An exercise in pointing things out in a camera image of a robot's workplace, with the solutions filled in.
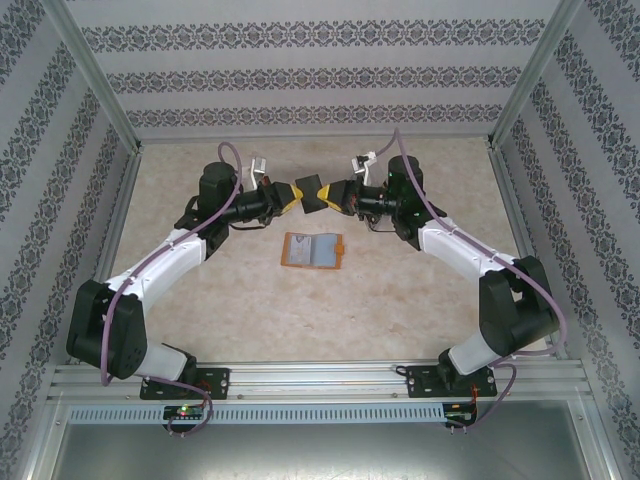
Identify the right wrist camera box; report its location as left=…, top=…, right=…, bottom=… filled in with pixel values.
left=349, top=151, right=382, bottom=184

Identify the aluminium frame bar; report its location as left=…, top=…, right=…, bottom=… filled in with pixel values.
left=574, top=398, right=636, bottom=480
left=19, top=394, right=69, bottom=480

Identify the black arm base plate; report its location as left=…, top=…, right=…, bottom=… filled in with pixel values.
left=405, top=364, right=499, bottom=400
left=139, top=367, right=232, bottom=401

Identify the grey metal panel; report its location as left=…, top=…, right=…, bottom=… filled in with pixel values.
left=47, top=422, right=619, bottom=480

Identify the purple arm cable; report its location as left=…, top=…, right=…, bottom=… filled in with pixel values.
left=99, top=142, right=251, bottom=389
left=372, top=127, right=569, bottom=434

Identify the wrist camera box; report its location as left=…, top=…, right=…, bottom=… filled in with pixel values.
left=349, top=151, right=382, bottom=184
left=248, top=156, right=269, bottom=190

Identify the aluminium mounting rail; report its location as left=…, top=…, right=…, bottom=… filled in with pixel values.
left=47, top=362, right=594, bottom=401

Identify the slotted grey cable duct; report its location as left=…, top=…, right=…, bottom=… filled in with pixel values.
left=67, top=402, right=447, bottom=425

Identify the black credit card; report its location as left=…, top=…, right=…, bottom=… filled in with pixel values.
left=294, top=171, right=326, bottom=215

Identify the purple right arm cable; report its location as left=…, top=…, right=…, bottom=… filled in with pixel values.
left=372, top=127, right=569, bottom=434

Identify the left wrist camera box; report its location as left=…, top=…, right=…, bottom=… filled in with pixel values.
left=248, top=156, right=269, bottom=190

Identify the orange leather card holder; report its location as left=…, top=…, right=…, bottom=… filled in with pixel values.
left=279, top=231, right=348, bottom=272

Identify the aluminium corner post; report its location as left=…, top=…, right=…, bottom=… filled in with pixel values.
left=486, top=0, right=587, bottom=149
left=47, top=0, right=142, bottom=151

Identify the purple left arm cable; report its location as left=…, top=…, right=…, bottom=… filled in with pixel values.
left=99, top=142, right=251, bottom=389

